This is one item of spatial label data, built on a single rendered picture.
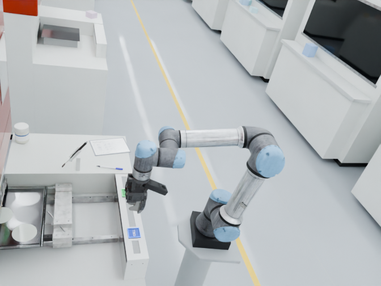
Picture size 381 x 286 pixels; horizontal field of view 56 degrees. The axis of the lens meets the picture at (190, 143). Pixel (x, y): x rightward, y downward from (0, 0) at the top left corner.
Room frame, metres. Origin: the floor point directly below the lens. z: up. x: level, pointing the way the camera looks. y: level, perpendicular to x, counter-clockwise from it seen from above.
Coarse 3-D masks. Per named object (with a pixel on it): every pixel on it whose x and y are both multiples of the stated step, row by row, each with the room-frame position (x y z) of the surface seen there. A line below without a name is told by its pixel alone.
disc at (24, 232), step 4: (24, 224) 1.05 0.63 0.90; (28, 224) 1.05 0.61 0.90; (16, 228) 1.01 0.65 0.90; (20, 228) 1.02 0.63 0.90; (24, 228) 1.02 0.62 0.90; (28, 228) 1.03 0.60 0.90; (32, 228) 1.04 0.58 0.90; (12, 232) 0.99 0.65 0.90; (16, 232) 0.99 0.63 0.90; (20, 232) 1.00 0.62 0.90; (24, 232) 1.00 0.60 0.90; (28, 232) 1.01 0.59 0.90; (32, 232) 1.02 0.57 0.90; (36, 232) 1.02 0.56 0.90; (12, 236) 0.97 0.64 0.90; (16, 236) 0.97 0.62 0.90; (20, 236) 0.98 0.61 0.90; (24, 236) 0.98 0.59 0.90; (28, 236) 0.99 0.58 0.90; (32, 236) 1.00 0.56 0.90; (16, 240) 0.96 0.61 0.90; (20, 240) 0.96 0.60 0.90; (24, 240) 0.97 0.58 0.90; (28, 240) 0.97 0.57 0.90
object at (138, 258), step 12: (120, 180) 1.42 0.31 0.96; (120, 192) 1.33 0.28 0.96; (120, 204) 1.25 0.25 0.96; (132, 216) 1.20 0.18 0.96; (132, 240) 1.06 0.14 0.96; (144, 240) 1.08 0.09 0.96; (132, 252) 1.00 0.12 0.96; (144, 252) 1.02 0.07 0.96; (132, 264) 0.96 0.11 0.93; (144, 264) 0.98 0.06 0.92; (132, 276) 0.97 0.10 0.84; (144, 276) 0.99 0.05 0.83
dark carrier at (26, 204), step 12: (12, 192) 1.21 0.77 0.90; (24, 192) 1.23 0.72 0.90; (36, 192) 1.25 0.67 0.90; (12, 204) 1.14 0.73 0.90; (24, 204) 1.15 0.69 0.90; (36, 204) 1.17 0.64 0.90; (12, 216) 1.07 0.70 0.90; (24, 216) 1.09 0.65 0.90; (36, 216) 1.11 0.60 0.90; (0, 228) 0.99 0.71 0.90; (12, 228) 1.01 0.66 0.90; (36, 228) 1.04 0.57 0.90; (0, 240) 0.94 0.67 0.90; (12, 240) 0.95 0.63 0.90; (36, 240) 0.98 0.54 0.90
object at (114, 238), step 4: (96, 236) 1.12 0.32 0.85; (100, 236) 1.13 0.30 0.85; (104, 236) 1.13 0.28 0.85; (108, 236) 1.14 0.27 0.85; (112, 236) 1.15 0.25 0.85; (116, 236) 1.15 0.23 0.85; (52, 240) 1.04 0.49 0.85; (72, 240) 1.07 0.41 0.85; (76, 240) 1.07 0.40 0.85; (80, 240) 1.08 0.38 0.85; (84, 240) 1.08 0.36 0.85; (88, 240) 1.09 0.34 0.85; (92, 240) 1.10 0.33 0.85; (96, 240) 1.11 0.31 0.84; (100, 240) 1.11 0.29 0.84; (104, 240) 1.12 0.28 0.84; (108, 240) 1.13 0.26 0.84; (112, 240) 1.13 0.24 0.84; (116, 240) 1.14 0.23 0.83; (44, 244) 1.02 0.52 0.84; (48, 244) 1.02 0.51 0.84; (52, 244) 1.03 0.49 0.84; (72, 244) 1.06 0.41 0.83; (76, 244) 1.07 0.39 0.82; (80, 244) 1.08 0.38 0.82; (24, 248) 0.98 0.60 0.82
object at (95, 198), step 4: (72, 196) 1.33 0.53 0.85; (76, 196) 1.33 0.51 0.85; (80, 196) 1.34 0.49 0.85; (84, 196) 1.35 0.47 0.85; (88, 196) 1.36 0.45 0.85; (92, 196) 1.36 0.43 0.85; (96, 196) 1.37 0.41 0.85; (100, 196) 1.38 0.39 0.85; (104, 196) 1.39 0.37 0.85; (108, 196) 1.39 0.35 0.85; (112, 196) 1.40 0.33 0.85; (48, 200) 1.27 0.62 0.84; (52, 200) 1.27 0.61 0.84; (72, 200) 1.31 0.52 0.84; (76, 200) 1.32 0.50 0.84; (80, 200) 1.33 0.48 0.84; (84, 200) 1.34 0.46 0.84; (88, 200) 1.34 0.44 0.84; (92, 200) 1.35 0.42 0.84; (96, 200) 1.36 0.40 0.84; (100, 200) 1.37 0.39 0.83; (104, 200) 1.38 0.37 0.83; (108, 200) 1.38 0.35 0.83; (112, 200) 1.39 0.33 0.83
